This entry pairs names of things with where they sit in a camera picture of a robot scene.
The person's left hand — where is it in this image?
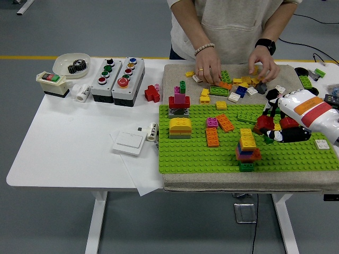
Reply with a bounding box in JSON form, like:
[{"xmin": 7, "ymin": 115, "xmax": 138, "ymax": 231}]
[{"xmin": 248, "ymin": 49, "xmax": 281, "ymax": 83}]

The person's right hand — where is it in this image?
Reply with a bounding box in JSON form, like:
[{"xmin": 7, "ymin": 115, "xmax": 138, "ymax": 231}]
[{"xmin": 195, "ymin": 47, "xmax": 222, "ymax": 85}]

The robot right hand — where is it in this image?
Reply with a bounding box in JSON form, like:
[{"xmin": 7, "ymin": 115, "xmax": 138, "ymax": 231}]
[{"xmin": 259, "ymin": 89, "xmax": 339, "ymax": 146}]

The red rounded brick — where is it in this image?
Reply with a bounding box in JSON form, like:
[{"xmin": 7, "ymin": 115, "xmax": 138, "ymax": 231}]
[{"xmin": 280, "ymin": 117, "xmax": 300, "ymax": 130}]

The red square brick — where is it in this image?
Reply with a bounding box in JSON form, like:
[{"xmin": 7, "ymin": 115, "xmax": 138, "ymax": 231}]
[{"xmin": 256, "ymin": 115, "xmax": 278, "ymax": 134}]

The lime long brick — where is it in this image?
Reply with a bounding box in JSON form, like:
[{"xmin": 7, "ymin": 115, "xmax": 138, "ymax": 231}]
[
  {"xmin": 237, "ymin": 111, "xmax": 259, "ymax": 123},
  {"xmin": 221, "ymin": 70, "xmax": 233, "ymax": 85}
]

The grey brick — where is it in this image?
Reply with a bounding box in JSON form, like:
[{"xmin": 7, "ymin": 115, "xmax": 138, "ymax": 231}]
[{"xmin": 255, "ymin": 81, "xmax": 268, "ymax": 95}]

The black brick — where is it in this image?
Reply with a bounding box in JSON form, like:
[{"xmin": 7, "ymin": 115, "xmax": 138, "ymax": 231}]
[{"xmin": 265, "ymin": 89, "xmax": 280, "ymax": 101}]

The brick tower with grey base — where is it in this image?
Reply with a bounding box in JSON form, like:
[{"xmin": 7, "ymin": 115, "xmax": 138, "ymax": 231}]
[{"xmin": 167, "ymin": 80, "xmax": 191, "ymax": 119}]

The brick tower with green base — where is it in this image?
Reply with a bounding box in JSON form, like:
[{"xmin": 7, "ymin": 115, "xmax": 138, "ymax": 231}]
[{"xmin": 235, "ymin": 128, "xmax": 262, "ymax": 173}]

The red brick cluster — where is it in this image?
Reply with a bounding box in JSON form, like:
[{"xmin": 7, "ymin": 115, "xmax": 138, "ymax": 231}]
[{"xmin": 144, "ymin": 84, "xmax": 161, "ymax": 103}]

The yellow domed brick stack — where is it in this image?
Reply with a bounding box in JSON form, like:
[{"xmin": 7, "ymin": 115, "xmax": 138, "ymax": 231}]
[{"xmin": 168, "ymin": 117, "xmax": 192, "ymax": 140}]

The green baseplate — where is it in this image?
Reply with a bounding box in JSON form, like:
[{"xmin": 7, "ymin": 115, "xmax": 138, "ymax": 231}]
[{"xmin": 158, "ymin": 102, "xmax": 339, "ymax": 175}]

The black wristwatch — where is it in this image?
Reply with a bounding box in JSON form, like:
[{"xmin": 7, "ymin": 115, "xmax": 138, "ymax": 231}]
[{"xmin": 254, "ymin": 38, "xmax": 276, "ymax": 56}]

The lime long plate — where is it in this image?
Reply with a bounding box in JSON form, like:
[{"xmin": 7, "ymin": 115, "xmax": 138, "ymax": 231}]
[
  {"xmin": 209, "ymin": 85, "xmax": 230, "ymax": 97},
  {"xmin": 299, "ymin": 75, "xmax": 313, "ymax": 89}
]

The black box with yellow dots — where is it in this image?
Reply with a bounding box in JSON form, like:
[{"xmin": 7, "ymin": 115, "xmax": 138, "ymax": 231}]
[{"xmin": 324, "ymin": 94, "xmax": 339, "ymax": 109}]

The person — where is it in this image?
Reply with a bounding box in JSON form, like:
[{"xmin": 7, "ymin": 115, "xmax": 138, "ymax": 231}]
[{"xmin": 166, "ymin": 0, "xmax": 300, "ymax": 85}]

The grey emergency-stop control box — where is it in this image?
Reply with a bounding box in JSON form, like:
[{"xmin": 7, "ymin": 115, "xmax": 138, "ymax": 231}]
[{"xmin": 111, "ymin": 57, "xmax": 146, "ymax": 107}]

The white labelled tube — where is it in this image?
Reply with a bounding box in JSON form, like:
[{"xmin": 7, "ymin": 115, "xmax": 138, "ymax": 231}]
[{"xmin": 146, "ymin": 122, "xmax": 159, "ymax": 142}]

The grey four-button control box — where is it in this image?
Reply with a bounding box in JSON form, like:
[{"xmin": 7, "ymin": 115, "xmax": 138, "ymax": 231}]
[{"xmin": 91, "ymin": 58, "xmax": 123, "ymax": 103}]

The grey-brown foam mat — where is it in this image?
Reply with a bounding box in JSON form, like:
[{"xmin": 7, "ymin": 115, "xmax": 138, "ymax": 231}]
[{"xmin": 162, "ymin": 63, "xmax": 339, "ymax": 193}]

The white table leg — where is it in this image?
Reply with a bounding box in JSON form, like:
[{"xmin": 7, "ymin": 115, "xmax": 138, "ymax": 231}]
[
  {"xmin": 271, "ymin": 193, "xmax": 300, "ymax": 254},
  {"xmin": 84, "ymin": 190, "xmax": 109, "ymax": 254}
]

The silver floor outlet box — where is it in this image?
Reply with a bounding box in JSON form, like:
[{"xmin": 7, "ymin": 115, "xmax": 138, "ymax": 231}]
[{"xmin": 234, "ymin": 202, "xmax": 257, "ymax": 224}]

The white pipe fitting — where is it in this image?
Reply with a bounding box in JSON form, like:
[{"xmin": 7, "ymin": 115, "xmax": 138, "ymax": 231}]
[{"xmin": 71, "ymin": 84, "xmax": 92, "ymax": 103}]

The white paper sheet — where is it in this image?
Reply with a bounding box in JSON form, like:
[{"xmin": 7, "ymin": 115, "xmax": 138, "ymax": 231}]
[{"xmin": 109, "ymin": 131, "xmax": 164, "ymax": 197}]

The black metal gear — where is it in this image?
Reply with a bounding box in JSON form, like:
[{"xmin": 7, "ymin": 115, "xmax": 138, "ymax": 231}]
[{"xmin": 67, "ymin": 59, "xmax": 88, "ymax": 75}]

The white bowl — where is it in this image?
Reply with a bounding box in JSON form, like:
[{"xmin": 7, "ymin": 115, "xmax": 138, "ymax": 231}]
[{"xmin": 52, "ymin": 52, "xmax": 91, "ymax": 79}]

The white furniture foot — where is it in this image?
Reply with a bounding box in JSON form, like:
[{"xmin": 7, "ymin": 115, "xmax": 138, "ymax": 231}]
[{"xmin": 16, "ymin": 0, "xmax": 35, "ymax": 15}]

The beaded bracelet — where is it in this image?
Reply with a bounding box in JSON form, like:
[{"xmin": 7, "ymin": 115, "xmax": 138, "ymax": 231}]
[{"xmin": 194, "ymin": 43, "xmax": 215, "ymax": 57}]

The long black floor cable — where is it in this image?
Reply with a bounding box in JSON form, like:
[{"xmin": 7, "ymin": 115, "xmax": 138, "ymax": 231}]
[{"xmin": 276, "ymin": 37, "xmax": 339, "ymax": 66}]

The white wall switch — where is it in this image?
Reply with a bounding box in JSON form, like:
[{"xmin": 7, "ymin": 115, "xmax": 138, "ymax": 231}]
[{"xmin": 111, "ymin": 131, "xmax": 146, "ymax": 157}]

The black cable under table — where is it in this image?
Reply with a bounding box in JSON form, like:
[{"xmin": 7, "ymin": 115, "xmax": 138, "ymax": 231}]
[{"xmin": 251, "ymin": 194, "xmax": 260, "ymax": 254}]

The white red-green switch box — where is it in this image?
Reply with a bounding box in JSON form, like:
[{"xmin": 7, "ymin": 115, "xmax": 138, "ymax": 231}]
[{"xmin": 35, "ymin": 71, "xmax": 70, "ymax": 98}]

